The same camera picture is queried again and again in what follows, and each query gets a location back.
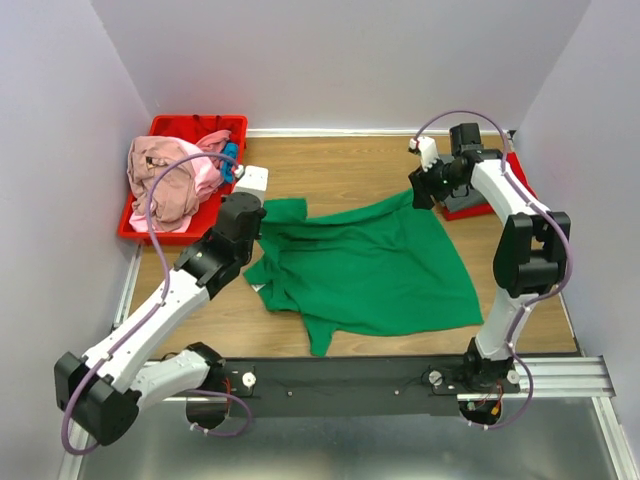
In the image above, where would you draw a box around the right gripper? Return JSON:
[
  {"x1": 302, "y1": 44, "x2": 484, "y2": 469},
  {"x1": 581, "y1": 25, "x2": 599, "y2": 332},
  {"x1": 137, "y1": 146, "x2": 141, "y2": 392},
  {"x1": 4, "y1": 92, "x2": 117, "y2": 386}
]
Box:
[{"x1": 406, "y1": 154, "x2": 464, "y2": 211}]

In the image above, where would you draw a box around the red plastic bin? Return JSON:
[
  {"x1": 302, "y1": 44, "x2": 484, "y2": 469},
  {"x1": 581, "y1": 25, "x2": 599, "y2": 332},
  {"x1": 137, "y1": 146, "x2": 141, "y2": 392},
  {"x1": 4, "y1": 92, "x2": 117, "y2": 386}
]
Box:
[{"x1": 117, "y1": 115, "x2": 248, "y2": 246}]

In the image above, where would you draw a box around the light pink shirt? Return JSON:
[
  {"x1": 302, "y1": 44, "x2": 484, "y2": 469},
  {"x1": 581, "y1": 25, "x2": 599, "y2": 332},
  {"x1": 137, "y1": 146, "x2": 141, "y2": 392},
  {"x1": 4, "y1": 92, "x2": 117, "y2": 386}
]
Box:
[{"x1": 145, "y1": 145, "x2": 223, "y2": 233}]

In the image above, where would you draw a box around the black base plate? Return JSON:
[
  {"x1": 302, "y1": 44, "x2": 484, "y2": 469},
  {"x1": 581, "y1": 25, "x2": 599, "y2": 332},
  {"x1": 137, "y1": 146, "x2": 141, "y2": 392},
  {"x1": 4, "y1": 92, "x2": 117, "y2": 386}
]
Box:
[{"x1": 202, "y1": 355, "x2": 520, "y2": 418}]

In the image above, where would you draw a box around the folded grey t shirt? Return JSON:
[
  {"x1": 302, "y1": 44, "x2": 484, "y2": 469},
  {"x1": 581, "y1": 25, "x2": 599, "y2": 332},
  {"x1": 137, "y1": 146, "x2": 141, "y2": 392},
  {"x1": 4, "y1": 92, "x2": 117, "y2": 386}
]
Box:
[{"x1": 442, "y1": 187, "x2": 487, "y2": 213}]

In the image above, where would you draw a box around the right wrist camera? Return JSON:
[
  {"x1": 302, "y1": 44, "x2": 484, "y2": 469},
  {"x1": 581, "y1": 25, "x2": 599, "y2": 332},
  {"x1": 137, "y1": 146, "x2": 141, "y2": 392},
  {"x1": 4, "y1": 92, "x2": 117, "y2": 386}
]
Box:
[{"x1": 408, "y1": 136, "x2": 439, "y2": 172}]

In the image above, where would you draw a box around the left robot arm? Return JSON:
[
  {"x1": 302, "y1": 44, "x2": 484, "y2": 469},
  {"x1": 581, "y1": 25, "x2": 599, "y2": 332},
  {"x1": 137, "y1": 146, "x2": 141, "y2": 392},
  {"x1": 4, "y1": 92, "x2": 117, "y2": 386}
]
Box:
[{"x1": 54, "y1": 192, "x2": 266, "y2": 455}]

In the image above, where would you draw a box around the dusty pink shirt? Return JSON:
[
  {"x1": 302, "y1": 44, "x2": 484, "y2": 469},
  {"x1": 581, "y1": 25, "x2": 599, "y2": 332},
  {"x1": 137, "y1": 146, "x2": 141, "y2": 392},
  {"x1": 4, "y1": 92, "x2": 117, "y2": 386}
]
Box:
[{"x1": 127, "y1": 136, "x2": 200, "y2": 232}]

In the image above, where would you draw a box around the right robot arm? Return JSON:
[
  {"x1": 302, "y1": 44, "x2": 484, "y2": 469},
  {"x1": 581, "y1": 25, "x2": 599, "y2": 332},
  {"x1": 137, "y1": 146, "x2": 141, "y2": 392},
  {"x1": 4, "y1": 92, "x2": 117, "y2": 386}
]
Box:
[{"x1": 408, "y1": 123, "x2": 571, "y2": 392}]

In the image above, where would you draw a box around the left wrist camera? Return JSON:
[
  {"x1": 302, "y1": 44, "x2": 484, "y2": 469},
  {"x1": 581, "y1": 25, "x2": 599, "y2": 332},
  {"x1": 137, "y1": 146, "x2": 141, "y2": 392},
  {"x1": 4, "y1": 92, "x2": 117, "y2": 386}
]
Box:
[{"x1": 232, "y1": 165, "x2": 269, "y2": 204}]

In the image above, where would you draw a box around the folded red t shirt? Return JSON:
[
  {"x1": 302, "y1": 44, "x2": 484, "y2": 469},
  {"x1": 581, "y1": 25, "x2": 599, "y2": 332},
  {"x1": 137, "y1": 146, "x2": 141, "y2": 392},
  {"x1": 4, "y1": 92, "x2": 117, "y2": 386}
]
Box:
[{"x1": 440, "y1": 152, "x2": 535, "y2": 221}]

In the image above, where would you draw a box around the blue shirt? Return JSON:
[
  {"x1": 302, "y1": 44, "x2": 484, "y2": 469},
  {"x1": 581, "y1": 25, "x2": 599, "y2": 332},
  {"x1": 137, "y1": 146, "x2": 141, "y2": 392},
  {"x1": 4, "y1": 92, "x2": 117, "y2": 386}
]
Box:
[{"x1": 219, "y1": 142, "x2": 239, "y2": 184}]

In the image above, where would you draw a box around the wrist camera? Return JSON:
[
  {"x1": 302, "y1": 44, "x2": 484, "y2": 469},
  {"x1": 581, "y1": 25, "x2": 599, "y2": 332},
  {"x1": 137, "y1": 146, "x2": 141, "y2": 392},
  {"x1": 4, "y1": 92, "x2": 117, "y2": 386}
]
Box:
[
  {"x1": 408, "y1": 136, "x2": 439, "y2": 172},
  {"x1": 232, "y1": 165, "x2": 269, "y2": 204}
]

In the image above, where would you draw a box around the green t shirt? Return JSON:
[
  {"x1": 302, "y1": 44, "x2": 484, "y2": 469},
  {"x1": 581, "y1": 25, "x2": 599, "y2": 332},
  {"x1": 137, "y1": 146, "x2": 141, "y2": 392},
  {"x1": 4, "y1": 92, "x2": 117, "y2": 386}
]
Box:
[{"x1": 244, "y1": 191, "x2": 483, "y2": 356}]

